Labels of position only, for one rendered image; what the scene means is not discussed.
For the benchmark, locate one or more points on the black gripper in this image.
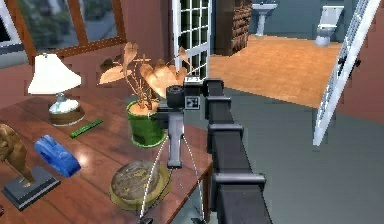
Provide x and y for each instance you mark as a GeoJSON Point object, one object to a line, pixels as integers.
{"type": "Point", "coordinates": [175, 133]}

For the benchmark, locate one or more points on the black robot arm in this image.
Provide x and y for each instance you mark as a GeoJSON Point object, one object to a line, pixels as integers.
{"type": "Point", "coordinates": [233, 150]}

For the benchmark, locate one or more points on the house plant in green pot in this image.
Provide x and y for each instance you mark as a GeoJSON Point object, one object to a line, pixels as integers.
{"type": "Point", "coordinates": [145, 128]}

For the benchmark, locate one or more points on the brown wooden table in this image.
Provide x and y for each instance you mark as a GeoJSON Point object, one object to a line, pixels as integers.
{"type": "Point", "coordinates": [100, 150]}

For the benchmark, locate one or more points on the green pencil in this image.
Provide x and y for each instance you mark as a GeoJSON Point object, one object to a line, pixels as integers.
{"type": "Point", "coordinates": [86, 128]}

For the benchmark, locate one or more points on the white glass pane door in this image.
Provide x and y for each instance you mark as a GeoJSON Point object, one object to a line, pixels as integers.
{"type": "Point", "coordinates": [176, 33]}

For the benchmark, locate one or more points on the white shade table lamp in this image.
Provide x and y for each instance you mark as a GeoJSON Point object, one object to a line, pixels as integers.
{"type": "Point", "coordinates": [53, 73]}

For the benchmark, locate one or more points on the dark brown bookshelf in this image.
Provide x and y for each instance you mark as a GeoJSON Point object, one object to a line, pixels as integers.
{"type": "Point", "coordinates": [233, 26]}

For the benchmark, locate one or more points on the golden statue on dark base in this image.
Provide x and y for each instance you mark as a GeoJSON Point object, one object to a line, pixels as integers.
{"type": "Point", "coordinates": [13, 150]}

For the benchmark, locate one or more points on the brown framed window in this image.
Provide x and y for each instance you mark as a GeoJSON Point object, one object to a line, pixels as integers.
{"type": "Point", "coordinates": [75, 20]}

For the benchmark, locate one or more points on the white open room door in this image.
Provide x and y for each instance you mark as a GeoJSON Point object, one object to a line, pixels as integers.
{"type": "Point", "coordinates": [350, 56]}

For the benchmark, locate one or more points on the white toilet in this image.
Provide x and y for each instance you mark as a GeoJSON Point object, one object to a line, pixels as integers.
{"type": "Point", "coordinates": [328, 25]}

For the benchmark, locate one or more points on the white framed window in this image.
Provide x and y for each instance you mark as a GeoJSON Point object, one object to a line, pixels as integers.
{"type": "Point", "coordinates": [8, 23]}

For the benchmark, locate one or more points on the white pedestal sink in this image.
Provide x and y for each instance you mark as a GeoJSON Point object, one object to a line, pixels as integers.
{"type": "Point", "coordinates": [262, 13]}

